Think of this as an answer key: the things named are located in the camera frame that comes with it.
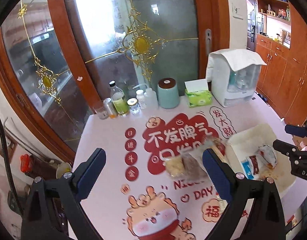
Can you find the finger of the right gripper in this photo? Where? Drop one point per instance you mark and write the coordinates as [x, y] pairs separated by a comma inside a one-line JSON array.
[[300, 131], [285, 148]]

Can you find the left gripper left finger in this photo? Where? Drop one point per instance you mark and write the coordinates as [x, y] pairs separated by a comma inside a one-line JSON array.
[[76, 186]]

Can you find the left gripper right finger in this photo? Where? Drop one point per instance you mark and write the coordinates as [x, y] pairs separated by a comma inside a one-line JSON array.
[[233, 187]]

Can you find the grey red snack packet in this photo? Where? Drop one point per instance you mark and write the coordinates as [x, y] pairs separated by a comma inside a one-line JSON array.
[[268, 156]]

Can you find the brown snowflake snack packet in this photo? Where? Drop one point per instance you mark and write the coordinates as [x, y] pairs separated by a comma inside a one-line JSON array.
[[253, 163]]

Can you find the blue candy packet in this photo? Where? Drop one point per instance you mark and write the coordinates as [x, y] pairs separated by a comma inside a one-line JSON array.
[[246, 167]]

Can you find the beige cracker packet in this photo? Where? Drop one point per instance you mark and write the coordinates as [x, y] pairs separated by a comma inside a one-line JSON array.
[[209, 142]]

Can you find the white plastic tray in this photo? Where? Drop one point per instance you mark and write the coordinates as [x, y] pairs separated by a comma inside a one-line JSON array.
[[251, 152]]

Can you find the clear oat bar packet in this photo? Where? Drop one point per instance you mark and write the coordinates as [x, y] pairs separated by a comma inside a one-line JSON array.
[[184, 167]]

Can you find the drinking glass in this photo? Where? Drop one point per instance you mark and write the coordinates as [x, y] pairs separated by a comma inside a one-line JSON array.
[[100, 110]]

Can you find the white cup sterilizer cabinet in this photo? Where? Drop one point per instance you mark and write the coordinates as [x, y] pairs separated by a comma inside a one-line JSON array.
[[233, 74]]

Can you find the green label glass bottle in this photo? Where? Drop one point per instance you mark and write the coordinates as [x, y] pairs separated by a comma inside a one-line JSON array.
[[118, 99]]

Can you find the orange wooden cabinet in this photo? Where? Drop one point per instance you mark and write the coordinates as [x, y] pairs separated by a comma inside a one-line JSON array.
[[283, 47]]

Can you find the small glass jar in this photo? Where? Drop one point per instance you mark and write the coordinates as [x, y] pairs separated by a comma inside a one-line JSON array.
[[133, 105]]

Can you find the green tissue pack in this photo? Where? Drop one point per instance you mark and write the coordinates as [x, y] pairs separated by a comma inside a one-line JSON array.
[[197, 93]]

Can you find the mint green canister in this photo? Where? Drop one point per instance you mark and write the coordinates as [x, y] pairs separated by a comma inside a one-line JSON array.
[[168, 96]]

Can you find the white squeeze bottle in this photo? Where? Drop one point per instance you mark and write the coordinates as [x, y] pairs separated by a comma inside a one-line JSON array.
[[151, 99]]

